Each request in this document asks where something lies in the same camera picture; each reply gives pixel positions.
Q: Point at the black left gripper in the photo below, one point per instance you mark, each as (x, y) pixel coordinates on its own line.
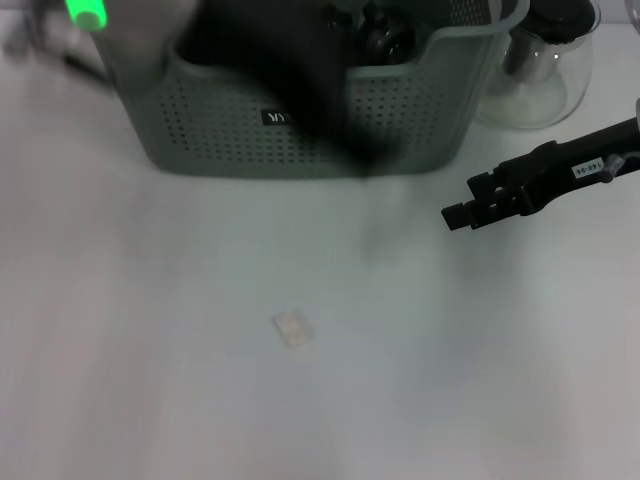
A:
(300, 65)

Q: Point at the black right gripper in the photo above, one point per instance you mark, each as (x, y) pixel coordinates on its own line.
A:
(565, 170)

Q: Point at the white two-stud toy brick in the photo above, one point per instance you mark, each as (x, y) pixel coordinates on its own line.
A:
(294, 330)

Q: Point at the grey-green perforated storage bin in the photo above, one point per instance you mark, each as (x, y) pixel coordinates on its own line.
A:
(225, 135)

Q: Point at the glass teapot with black lid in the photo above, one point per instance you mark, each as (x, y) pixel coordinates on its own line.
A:
(540, 95)

